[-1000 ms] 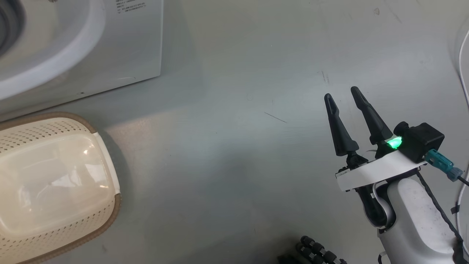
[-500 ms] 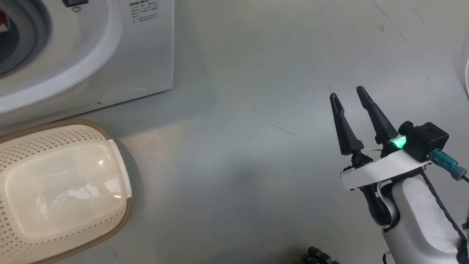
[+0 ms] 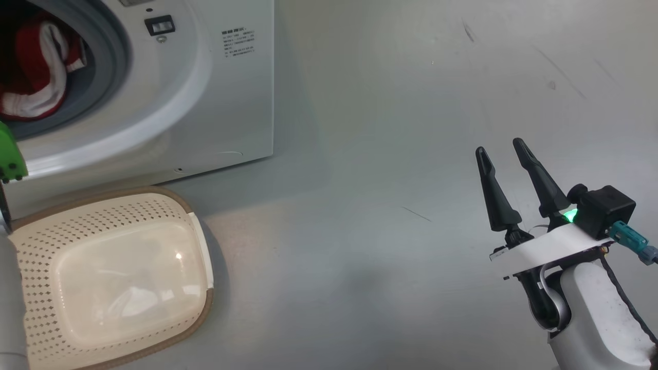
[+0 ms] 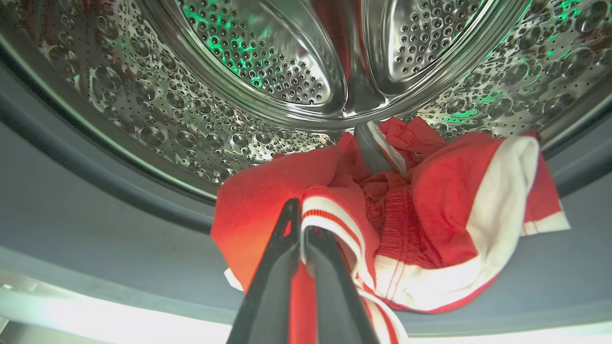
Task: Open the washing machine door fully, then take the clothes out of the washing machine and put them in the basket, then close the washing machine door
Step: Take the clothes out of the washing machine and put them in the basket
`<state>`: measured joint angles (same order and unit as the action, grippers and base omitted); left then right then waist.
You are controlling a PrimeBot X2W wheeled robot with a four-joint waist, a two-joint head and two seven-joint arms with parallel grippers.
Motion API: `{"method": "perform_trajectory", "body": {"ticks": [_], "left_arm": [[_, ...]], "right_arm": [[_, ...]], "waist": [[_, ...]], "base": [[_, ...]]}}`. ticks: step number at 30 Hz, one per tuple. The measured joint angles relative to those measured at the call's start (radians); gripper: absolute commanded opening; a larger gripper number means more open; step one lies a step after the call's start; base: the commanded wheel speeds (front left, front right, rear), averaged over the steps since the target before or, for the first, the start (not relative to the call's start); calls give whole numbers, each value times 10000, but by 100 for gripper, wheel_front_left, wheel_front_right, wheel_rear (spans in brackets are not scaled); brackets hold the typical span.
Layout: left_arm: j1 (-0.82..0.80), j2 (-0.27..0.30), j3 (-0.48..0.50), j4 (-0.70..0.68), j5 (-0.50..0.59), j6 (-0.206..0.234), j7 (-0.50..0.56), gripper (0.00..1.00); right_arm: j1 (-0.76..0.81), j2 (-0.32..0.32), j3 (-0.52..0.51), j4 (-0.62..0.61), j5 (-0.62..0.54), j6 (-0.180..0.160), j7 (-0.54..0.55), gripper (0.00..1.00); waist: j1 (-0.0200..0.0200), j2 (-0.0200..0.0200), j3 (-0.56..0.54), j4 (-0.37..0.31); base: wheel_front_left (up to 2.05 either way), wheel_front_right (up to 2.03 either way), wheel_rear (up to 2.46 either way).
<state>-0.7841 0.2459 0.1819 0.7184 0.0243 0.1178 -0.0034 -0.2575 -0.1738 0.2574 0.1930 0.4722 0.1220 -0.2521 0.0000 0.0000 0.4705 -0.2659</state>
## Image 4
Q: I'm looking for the white front-load washing machine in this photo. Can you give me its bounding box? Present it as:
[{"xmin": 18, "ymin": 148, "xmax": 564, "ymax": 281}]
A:
[{"xmin": 0, "ymin": 0, "xmax": 612, "ymax": 344}]

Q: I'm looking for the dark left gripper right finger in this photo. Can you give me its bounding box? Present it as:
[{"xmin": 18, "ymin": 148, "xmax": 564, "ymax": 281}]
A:
[{"xmin": 304, "ymin": 226, "xmax": 381, "ymax": 344}]

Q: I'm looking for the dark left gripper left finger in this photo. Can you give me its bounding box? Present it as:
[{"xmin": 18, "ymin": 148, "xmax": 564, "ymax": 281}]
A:
[{"xmin": 227, "ymin": 198, "xmax": 302, "ymax": 344}]

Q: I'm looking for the red garment with white trim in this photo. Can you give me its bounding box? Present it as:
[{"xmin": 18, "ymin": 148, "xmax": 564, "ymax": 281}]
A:
[{"xmin": 210, "ymin": 117, "xmax": 570, "ymax": 344}]

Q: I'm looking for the stainless steel washing machine drum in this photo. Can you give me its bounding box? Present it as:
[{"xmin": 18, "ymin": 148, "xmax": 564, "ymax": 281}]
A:
[{"xmin": 0, "ymin": 0, "xmax": 612, "ymax": 201}]

